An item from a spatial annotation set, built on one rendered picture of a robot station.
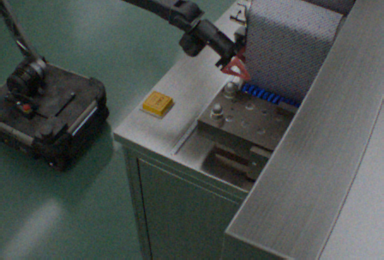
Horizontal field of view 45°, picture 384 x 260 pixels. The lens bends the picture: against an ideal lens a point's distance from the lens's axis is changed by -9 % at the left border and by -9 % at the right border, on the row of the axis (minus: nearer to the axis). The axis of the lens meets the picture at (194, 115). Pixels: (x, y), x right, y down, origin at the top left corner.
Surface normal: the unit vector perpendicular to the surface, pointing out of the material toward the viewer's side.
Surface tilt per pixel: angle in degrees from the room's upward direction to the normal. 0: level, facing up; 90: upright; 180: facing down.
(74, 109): 0
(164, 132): 0
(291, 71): 90
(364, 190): 0
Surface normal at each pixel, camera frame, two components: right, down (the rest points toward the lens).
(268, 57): -0.49, 0.62
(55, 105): 0.00, -0.70
